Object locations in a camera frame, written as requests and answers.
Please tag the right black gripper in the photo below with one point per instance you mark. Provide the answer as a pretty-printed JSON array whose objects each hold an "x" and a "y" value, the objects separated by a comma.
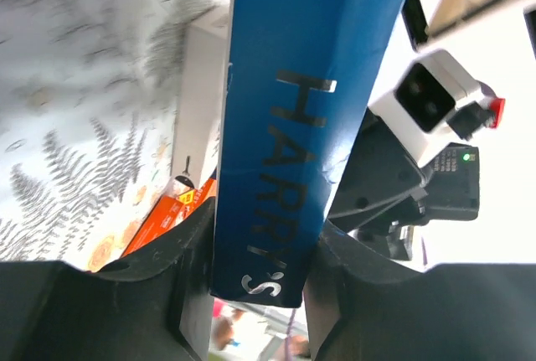
[{"x": 383, "y": 193}]

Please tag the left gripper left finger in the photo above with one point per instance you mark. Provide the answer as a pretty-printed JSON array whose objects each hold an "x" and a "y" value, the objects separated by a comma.
[{"x": 153, "y": 304}]

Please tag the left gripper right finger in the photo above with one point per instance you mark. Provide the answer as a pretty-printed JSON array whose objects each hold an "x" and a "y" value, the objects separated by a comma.
[{"x": 363, "y": 306}]

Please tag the orange Gillette razor pack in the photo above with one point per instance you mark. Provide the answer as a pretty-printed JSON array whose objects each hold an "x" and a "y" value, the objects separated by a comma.
[{"x": 176, "y": 203}]

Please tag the blue razor box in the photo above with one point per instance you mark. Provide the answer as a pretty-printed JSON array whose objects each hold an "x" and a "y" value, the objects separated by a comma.
[{"x": 300, "y": 74}]

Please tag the white Harry's box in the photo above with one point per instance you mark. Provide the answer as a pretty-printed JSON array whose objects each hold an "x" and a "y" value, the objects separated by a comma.
[{"x": 200, "y": 100}]

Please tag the beige three-tier shelf rack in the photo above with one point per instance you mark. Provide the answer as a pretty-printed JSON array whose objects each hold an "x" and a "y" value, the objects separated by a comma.
[{"x": 452, "y": 16}]

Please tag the floral table mat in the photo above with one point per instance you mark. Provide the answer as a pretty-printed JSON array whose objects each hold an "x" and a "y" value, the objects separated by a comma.
[{"x": 89, "y": 95}]

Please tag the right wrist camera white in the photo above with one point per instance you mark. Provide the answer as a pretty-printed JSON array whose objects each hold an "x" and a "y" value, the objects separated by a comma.
[{"x": 436, "y": 102}]

